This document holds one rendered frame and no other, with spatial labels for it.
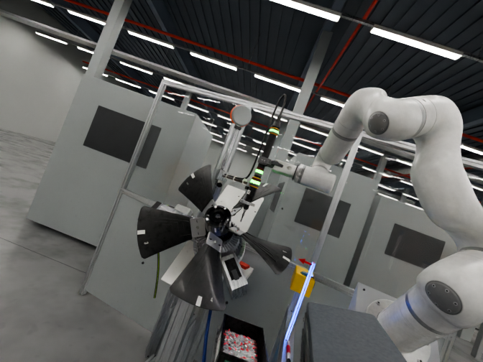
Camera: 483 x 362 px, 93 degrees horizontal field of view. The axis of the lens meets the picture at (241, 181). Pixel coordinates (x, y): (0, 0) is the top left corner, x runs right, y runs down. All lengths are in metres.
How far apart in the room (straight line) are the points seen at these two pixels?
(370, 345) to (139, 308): 2.05
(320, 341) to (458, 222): 0.44
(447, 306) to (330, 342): 0.35
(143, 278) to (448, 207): 2.02
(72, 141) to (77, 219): 0.99
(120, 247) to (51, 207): 1.67
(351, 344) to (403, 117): 0.46
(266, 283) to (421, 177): 1.37
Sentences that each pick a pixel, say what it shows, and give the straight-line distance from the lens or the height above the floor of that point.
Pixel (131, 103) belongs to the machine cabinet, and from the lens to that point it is 3.39.
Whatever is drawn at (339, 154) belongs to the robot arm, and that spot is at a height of 1.60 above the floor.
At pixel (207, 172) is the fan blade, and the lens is 1.23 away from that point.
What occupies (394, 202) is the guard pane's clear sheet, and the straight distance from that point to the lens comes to 1.85.
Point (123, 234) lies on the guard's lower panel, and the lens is 2.29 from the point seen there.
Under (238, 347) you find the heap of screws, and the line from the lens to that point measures 1.02.
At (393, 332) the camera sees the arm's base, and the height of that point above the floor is 1.13.
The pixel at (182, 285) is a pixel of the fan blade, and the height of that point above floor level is 0.98.
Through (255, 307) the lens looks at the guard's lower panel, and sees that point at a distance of 1.89.
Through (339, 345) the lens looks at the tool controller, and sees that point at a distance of 0.37.
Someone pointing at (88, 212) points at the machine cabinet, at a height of 0.41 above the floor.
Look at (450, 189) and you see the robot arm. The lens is 0.67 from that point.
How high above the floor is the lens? 1.38
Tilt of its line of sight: 2 degrees up
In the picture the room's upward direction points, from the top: 21 degrees clockwise
